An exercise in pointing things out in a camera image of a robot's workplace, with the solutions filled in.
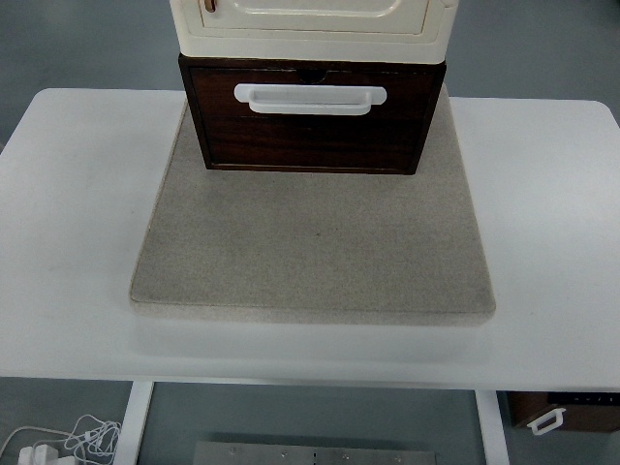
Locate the white charger plug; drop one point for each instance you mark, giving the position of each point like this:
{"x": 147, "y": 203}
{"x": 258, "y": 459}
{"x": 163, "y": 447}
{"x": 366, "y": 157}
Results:
{"x": 39, "y": 455}

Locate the cream cabinet with door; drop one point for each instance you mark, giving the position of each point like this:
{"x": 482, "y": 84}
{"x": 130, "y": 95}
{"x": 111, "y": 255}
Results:
{"x": 315, "y": 41}

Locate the grey felt mat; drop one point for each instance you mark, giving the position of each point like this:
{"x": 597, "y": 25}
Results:
{"x": 315, "y": 252}

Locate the brown wooden box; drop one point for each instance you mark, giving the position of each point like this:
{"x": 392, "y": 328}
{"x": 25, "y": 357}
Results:
{"x": 591, "y": 416}

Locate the dark wooden cabinet base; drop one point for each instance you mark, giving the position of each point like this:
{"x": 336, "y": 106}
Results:
{"x": 310, "y": 145}

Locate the white table leg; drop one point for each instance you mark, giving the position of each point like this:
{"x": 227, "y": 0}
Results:
{"x": 138, "y": 421}
{"x": 491, "y": 426}

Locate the black table control panel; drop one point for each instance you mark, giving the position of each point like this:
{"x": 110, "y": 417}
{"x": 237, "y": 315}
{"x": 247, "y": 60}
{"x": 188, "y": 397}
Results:
{"x": 581, "y": 398}

